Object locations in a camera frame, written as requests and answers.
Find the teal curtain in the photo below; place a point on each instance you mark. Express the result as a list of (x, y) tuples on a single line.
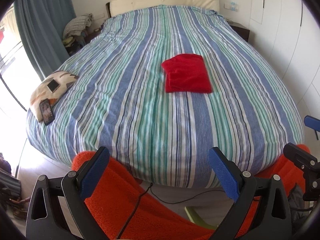
[(42, 25)]

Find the black smartphone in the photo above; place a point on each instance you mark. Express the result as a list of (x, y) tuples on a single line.
[(47, 112)]

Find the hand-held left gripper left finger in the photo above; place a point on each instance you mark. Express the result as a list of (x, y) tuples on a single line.
[(95, 172)]

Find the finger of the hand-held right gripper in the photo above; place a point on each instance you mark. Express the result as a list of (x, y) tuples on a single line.
[(313, 123)]

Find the dark wooden nightstand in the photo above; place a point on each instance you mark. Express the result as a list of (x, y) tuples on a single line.
[(241, 31)]

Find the dark grey cloth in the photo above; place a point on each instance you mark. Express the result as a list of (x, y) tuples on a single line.
[(298, 202)]

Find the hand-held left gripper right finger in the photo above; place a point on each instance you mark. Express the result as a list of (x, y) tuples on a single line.
[(223, 172)]

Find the red t-shirt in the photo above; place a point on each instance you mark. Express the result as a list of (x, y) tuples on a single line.
[(187, 75)]

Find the wall socket panel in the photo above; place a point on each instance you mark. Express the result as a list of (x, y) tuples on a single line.
[(231, 6)]

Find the pile of clothes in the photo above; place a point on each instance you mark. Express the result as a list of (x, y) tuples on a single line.
[(77, 23)]

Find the grey striped cloth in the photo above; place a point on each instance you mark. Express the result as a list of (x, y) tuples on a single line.
[(10, 186)]

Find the white wardrobe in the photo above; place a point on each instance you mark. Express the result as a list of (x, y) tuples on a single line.
[(282, 30)]

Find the light green stool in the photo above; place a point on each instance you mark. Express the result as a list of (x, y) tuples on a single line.
[(197, 216)]

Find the orange fleece cloth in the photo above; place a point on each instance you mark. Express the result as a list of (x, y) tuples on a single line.
[(120, 180)]

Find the striped blue green bed cover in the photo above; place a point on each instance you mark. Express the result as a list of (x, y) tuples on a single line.
[(125, 92)]

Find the dark cluttered nightstand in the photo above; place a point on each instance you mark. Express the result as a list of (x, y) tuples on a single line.
[(82, 43)]

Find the patterned cream pillow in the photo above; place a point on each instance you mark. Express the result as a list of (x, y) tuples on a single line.
[(62, 80)]

